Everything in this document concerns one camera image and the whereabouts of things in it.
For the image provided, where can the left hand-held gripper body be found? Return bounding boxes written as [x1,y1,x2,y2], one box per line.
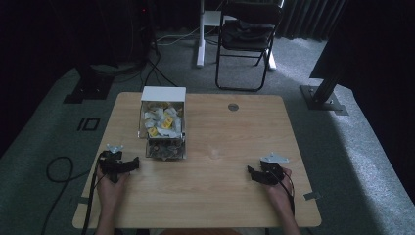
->
[98,143,132,184]

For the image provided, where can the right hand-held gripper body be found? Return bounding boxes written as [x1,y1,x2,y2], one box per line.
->
[258,152,291,187]

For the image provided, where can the person's right hand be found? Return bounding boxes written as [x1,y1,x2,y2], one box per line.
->
[262,166,295,211]

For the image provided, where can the person's left hand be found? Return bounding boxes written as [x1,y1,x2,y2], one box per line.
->
[95,165,131,210]

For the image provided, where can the pile of dark packets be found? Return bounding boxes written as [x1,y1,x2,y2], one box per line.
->
[147,139,184,161]

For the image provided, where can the pile of white yellow packets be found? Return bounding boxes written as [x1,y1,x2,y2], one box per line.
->
[142,101,184,139]

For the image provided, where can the clear box with white lid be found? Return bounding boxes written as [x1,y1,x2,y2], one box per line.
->
[137,85,188,162]

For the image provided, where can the black stand base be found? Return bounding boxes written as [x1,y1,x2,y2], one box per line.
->
[63,64,115,105]

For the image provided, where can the black metal stand with baseplate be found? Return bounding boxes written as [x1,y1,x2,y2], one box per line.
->
[300,28,350,117]

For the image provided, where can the black folding chair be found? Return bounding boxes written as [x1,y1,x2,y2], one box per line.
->
[214,0,284,93]

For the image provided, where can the dark curtain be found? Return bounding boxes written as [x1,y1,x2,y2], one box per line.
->
[276,0,348,42]

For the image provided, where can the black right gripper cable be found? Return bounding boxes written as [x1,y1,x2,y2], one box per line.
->
[275,170,297,217]

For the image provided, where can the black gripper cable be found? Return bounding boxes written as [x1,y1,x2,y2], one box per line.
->
[275,170,297,217]
[80,162,108,235]

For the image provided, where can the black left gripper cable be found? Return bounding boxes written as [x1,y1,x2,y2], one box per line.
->
[80,162,108,235]

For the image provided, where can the black looped floor cable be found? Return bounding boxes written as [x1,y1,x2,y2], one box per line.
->
[40,156,91,235]

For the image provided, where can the black floor cables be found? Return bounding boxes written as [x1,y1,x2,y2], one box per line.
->
[139,48,179,90]

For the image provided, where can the white floor cables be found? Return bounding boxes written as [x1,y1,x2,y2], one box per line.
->
[156,26,201,46]

